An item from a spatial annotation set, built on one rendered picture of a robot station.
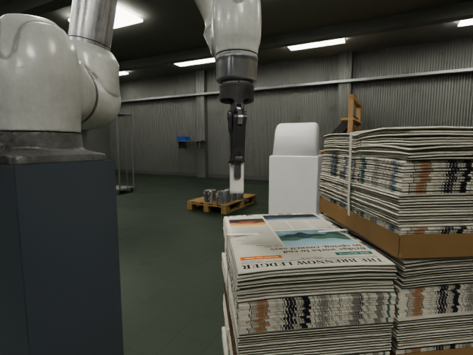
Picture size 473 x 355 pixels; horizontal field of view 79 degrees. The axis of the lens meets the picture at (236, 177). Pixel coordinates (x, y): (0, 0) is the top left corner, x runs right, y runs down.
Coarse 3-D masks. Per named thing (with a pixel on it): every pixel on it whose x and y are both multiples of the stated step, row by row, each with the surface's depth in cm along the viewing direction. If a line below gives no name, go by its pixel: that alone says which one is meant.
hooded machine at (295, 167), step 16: (288, 128) 349; (304, 128) 342; (288, 144) 344; (304, 144) 338; (272, 160) 347; (288, 160) 340; (304, 160) 334; (320, 160) 355; (272, 176) 349; (288, 176) 342; (304, 176) 335; (272, 192) 351; (288, 192) 344; (304, 192) 337; (272, 208) 353; (288, 208) 346; (304, 208) 339
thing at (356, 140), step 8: (360, 136) 64; (352, 144) 68; (360, 144) 64; (352, 152) 67; (360, 152) 64; (352, 160) 67; (352, 168) 67; (352, 176) 67; (360, 176) 64; (344, 184) 70; (352, 184) 66; (344, 192) 70; (352, 192) 66; (344, 200) 70; (352, 200) 66; (352, 208) 67
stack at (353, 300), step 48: (240, 240) 62; (288, 240) 62; (336, 240) 62; (240, 288) 48; (288, 288) 49; (336, 288) 50; (384, 288) 51; (432, 288) 53; (240, 336) 49; (288, 336) 50; (336, 336) 51; (384, 336) 52; (432, 336) 54
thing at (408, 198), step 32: (384, 128) 54; (416, 128) 47; (448, 128) 48; (384, 160) 54; (416, 160) 48; (448, 160) 49; (384, 192) 53; (416, 192) 50; (448, 192) 50; (384, 224) 54; (416, 224) 50; (448, 224) 50
